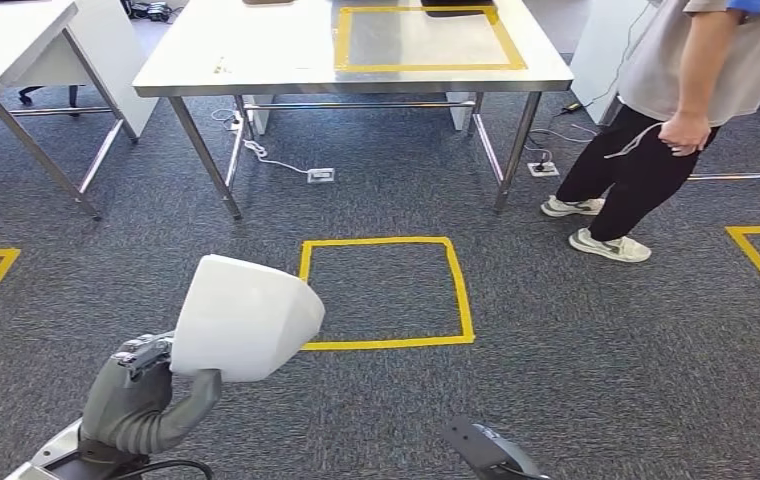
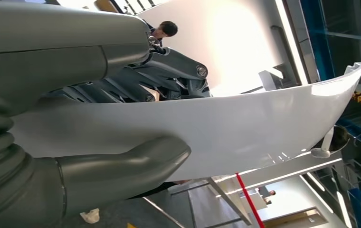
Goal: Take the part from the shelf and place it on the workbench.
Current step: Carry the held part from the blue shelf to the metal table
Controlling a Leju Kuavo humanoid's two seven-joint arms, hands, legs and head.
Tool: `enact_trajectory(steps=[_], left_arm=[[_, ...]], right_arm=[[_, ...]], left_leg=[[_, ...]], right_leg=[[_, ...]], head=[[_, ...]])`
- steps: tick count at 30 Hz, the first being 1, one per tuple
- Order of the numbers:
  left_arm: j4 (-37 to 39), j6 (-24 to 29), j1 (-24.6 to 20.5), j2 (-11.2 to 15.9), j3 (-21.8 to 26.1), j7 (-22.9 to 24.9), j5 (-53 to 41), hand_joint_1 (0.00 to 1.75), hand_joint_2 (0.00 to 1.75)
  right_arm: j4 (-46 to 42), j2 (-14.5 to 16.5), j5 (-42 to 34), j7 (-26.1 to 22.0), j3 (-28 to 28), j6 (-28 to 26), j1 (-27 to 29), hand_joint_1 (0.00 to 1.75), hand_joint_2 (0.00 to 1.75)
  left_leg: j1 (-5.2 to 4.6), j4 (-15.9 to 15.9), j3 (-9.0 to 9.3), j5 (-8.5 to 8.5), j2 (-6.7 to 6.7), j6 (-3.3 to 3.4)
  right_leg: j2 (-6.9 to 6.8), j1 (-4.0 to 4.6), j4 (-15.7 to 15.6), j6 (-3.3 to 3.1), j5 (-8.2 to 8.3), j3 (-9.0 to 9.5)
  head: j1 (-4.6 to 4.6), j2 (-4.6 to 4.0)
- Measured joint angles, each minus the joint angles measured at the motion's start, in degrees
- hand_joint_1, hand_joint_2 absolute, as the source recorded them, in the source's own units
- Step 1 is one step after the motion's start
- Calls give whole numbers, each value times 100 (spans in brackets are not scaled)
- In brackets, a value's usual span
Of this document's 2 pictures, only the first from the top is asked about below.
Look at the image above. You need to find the black cable tangle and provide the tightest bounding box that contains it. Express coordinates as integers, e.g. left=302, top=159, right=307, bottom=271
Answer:
left=121, top=0, right=176, bottom=24

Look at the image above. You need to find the white side panel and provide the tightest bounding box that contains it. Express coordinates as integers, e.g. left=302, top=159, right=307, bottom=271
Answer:
left=15, top=0, right=159, bottom=142
left=568, top=0, right=669, bottom=127

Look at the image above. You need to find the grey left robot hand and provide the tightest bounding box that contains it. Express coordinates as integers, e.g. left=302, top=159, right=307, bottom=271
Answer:
left=79, top=331, right=224, bottom=457

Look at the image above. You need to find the white curved plastic part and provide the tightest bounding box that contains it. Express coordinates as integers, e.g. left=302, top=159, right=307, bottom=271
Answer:
left=169, top=254, right=326, bottom=384

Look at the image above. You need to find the open black foam case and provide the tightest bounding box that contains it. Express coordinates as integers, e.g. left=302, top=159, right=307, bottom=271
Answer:
left=419, top=0, right=499, bottom=19

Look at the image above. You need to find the person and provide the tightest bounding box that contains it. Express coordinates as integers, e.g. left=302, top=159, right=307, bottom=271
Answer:
left=540, top=0, right=760, bottom=264

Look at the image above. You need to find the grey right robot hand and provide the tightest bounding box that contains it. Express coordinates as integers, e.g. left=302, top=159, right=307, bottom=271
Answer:
left=442, top=415, right=550, bottom=480

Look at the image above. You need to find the white power cable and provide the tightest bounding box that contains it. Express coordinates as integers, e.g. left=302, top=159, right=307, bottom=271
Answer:
left=210, top=107, right=310, bottom=176

